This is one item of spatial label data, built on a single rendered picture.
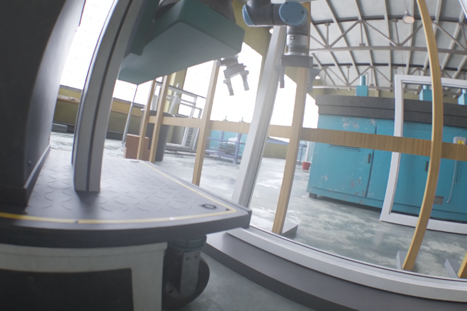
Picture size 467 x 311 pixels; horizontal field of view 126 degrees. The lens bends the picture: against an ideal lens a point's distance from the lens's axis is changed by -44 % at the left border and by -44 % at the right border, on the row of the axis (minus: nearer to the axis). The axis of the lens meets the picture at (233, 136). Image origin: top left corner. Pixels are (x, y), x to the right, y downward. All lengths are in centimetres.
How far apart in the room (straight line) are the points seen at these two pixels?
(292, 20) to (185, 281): 84
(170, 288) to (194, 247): 15
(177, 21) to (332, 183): 226
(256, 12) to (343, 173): 195
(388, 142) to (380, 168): 133
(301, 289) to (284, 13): 91
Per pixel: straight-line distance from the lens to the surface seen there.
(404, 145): 105
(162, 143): 348
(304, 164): 751
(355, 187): 239
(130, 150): 272
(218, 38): 42
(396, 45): 1197
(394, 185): 209
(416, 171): 240
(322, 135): 109
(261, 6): 83
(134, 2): 55
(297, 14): 78
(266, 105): 103
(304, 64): 90
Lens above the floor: 47
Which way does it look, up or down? 2 degrees up
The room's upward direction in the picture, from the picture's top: 10 degrees clockwise
